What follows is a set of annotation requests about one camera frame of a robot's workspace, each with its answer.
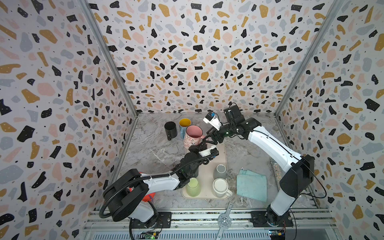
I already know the pink mug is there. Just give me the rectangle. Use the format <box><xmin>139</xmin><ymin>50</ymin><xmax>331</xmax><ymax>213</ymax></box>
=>
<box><xmin>184</xmin><ymin>125</ymin><xmax>205</xmax><ymax>149</ymax></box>

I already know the dark green mug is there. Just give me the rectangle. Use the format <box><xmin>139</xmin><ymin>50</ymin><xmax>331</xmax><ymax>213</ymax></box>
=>
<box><xmin>185</xmin><ymin>162</ymin><xmax>200</xmax><ymax>178</ymax></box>

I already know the grey mug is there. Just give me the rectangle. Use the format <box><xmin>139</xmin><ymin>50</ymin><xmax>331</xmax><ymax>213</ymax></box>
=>
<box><xmin>213</xmin><ymin>164</ymin><xmax>228</xmax><ymax>180</ymax></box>

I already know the light blue mug yellow inside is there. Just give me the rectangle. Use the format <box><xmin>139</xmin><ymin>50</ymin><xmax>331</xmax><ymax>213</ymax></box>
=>
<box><xmin>179</xmin><ymin>118</ymin><xmax>192</xmax><ymax>139</ymax></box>

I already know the black mug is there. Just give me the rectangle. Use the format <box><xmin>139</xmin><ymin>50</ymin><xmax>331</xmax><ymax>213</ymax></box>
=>
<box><xmin>164</xmin><ymin>122</ymin><xmax>178</xmax><ymax>141</ymax></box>

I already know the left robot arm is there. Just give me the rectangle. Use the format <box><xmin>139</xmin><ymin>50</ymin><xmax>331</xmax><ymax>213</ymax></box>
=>
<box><xmin>99</xmin><ymin>145</ymin><xmax>219</xmax><ymax>227</ymax></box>

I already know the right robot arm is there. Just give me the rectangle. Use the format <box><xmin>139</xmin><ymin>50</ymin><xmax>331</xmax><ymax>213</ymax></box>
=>
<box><xmin>204</xmin><ymin>104</ymin><xmax>315</xmax><ymax>227</ymax></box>

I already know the white mug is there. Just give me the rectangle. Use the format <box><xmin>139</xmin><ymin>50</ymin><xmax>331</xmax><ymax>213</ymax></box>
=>
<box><xmin>213</xmin><ymin>178</ymin><xmax>233</xmax><ymax>199</ymax></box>

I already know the light green mug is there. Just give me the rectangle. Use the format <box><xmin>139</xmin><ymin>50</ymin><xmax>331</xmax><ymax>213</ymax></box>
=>
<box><xmin>186</xmin><ymin>178</ymin><xmax>201</xmax><ymax>197</ymax></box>

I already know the beige tray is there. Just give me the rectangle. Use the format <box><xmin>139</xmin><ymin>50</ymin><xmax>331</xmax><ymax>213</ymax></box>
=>
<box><xmin>182</xmin><ymin>143</ymin><xmax>229</xmax><ymax>200</ymax></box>

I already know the teal cloth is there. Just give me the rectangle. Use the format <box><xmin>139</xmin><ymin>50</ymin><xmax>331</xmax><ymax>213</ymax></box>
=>
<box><xmin>236</xmin><ymin>169</ymin><xmax>268</xmax><ymax>202</ymax></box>

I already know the glitter bottle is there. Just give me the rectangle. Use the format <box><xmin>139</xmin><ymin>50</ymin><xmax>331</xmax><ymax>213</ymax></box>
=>
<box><xmin>270</xmin><ymin>158</ymin><xmax>283</xmax><ymax>188</ymax></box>

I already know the red fish plush toy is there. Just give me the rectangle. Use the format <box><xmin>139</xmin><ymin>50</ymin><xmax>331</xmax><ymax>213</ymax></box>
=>
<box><xmin>128</xmin><ymin>185</ymin><xmax>155</xmax><ymax>202</ymax></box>

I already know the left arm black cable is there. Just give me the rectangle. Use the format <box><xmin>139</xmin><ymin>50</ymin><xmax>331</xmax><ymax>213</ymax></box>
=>
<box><xmin>98</xmin><ymin>172</ymin><xmax>172</xmax><ymax>219</ymax></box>

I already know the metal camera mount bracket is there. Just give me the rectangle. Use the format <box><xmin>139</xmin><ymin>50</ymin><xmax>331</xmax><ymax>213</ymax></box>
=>
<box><xmin>216</xmin><ymin>197</ymin><xmax>235</xmax><ymax>240</ymax></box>

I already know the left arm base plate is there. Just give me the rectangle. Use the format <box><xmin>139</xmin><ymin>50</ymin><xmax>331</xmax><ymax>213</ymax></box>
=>
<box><xmin>132</xmin><ymin>212</ymin><xmax>172</xmax><ymax>230</ymax></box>

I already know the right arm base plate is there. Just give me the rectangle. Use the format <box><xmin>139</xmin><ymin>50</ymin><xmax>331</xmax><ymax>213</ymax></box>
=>
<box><xmin>250</xmin><ymin>211</ymin><xmax>294</xmax><ymax>228</ymax></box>

